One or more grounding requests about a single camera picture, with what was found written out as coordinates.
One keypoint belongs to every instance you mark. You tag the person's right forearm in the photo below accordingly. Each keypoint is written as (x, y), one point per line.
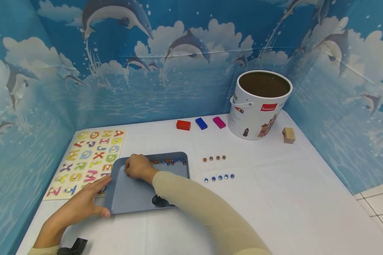
(204, 212)

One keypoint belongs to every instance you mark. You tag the person's left thumb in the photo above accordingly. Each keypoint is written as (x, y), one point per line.
(101, 211)

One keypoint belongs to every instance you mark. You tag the white printed cardboard bucket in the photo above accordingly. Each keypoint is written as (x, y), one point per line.
(258, 113)

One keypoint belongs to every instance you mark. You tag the red rectangular block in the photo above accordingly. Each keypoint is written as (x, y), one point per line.
(183, 125)

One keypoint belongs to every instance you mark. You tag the person's right fingers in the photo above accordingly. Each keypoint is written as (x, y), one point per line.
(130, 168)

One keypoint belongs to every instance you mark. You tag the grey-blue plastic tray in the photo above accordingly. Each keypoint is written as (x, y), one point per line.
(131, 194)

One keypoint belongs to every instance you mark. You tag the blue rectangular block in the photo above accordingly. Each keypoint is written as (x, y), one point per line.
(201, 123)

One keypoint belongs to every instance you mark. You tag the row of mixed glass marbles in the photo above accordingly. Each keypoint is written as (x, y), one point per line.
(169, 162)

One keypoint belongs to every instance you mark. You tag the person's right hand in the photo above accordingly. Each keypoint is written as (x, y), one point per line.
(140, 167)

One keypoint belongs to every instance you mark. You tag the person's left fingers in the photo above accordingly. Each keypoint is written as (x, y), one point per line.
(97, 186)

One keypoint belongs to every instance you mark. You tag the wooden alphabet puzzle board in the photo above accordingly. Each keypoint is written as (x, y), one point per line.
(83, 159)

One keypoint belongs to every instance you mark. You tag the plain wooden block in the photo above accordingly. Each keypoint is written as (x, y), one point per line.
(288, 135)

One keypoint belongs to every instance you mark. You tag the magenta rectangular block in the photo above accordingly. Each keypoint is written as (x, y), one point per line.
(219, 122)

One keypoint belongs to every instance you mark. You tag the person's left hand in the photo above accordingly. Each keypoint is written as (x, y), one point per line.
(76, 209)

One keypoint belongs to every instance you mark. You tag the person's left forearm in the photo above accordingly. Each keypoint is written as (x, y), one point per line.
(48, 242)

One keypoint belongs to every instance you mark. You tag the black wrist band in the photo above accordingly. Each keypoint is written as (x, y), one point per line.
(161, 201)
(73, 247)

